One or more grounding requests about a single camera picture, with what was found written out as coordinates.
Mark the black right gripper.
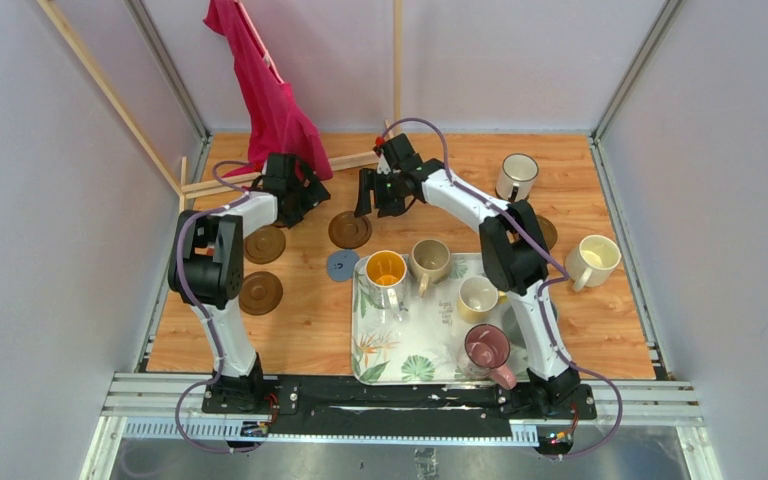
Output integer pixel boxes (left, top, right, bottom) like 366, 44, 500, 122
355, 169, 406, 219

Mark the dark wooden coaster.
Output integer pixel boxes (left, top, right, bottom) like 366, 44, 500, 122
328, 211, 372, 249
536, 215, 558, 251

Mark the ringed brown coaster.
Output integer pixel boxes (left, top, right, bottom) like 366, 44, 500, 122
244, 225, 286, 265

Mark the blue coaster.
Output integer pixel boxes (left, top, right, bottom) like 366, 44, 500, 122
326, 249, 360, 283

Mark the plain dark brown coaster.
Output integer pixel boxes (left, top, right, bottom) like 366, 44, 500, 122
239, 271, 284, 316

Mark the white enamel mug black rim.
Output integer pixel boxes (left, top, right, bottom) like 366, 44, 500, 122
495, 153, 539, 203

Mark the floral white serving tray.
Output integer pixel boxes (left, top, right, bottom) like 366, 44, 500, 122
350, 251, 562, 388

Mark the cream white mug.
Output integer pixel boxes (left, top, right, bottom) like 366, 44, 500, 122
564, 234, 622, 292

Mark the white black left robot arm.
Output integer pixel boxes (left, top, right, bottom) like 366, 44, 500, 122
167, 153, 330, 413

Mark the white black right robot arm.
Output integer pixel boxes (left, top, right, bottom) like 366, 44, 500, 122
355, 134, 581, 418

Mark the magenta cloth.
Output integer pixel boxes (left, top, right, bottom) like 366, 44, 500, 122
204, 0, 333, 180

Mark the beige ceramic mug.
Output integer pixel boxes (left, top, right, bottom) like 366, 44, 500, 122
408, 239, 453, 298

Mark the glass mug yellow inside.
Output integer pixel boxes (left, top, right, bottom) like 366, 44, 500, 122
362, 250, 408, 322

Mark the wooden drying rack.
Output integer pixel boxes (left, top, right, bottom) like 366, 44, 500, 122
36, 0, 413, 213

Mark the pale yellow mug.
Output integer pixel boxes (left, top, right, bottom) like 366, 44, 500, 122
457, 276, 507, 324

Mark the pink ceramic mug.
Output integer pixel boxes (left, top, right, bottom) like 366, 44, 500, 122
458, 324, 517, 390

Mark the grey ceramic mug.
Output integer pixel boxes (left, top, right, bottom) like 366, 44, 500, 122
501, 307, 526, 350

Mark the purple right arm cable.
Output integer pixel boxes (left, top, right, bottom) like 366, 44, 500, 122
381, 117, 624, 461

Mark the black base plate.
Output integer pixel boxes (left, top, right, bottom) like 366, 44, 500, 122
201, 375, 597, 439

